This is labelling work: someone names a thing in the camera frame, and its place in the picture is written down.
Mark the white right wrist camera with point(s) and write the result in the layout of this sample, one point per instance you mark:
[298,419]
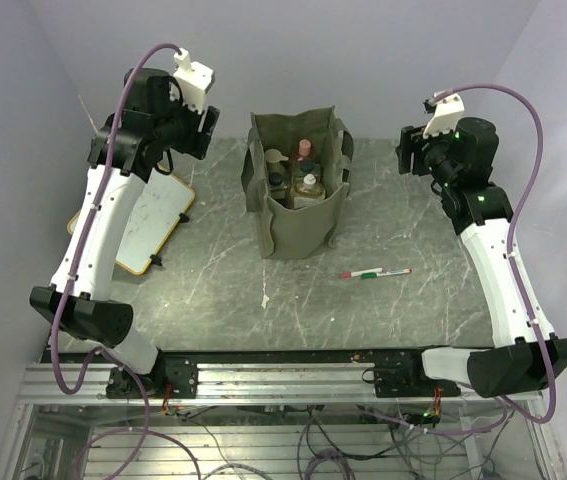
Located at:
[447,108]

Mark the amber liquid bottle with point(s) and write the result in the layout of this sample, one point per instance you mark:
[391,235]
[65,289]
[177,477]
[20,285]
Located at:
[307,192]

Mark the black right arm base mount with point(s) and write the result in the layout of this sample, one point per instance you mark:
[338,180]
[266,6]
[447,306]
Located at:
[398,373]

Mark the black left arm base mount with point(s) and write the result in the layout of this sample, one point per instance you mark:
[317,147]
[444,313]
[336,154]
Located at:
[172,379]

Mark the yellow-framed small whiteboard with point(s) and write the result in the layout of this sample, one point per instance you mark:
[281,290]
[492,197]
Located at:
[148,225]

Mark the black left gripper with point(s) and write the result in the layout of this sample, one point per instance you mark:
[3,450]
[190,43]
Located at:
[198,142]

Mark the orange bottle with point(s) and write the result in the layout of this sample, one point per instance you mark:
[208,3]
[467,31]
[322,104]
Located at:
[304,151]

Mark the clear square bottle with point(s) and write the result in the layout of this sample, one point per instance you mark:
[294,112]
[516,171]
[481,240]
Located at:
[278,186]

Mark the green marker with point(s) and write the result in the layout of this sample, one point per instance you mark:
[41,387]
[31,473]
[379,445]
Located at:
[385,273]

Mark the clear perfume bottle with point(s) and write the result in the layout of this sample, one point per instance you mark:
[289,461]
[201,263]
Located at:
[301,168]

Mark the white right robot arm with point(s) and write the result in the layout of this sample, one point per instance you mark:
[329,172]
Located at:
[526,352]

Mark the red and white marker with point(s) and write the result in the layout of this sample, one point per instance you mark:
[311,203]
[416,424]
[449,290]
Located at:
[359,273]

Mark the olive green canvas bag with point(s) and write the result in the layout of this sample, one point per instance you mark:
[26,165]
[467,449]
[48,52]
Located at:
[285,233]

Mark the green lotion bottle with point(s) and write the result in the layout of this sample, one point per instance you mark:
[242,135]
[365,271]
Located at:
[275,161]

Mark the aluminium rail frame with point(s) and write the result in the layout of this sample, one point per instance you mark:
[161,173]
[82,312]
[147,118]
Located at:
[320,379]

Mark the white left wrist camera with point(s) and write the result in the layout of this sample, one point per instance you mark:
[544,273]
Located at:
[195,80]

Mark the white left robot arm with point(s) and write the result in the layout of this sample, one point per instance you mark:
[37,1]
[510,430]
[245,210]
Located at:
[162,112]

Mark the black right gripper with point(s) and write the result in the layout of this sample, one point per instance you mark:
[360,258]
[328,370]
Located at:
[404,150]

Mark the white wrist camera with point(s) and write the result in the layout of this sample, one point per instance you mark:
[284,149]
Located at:
[195,80]
[447,108]

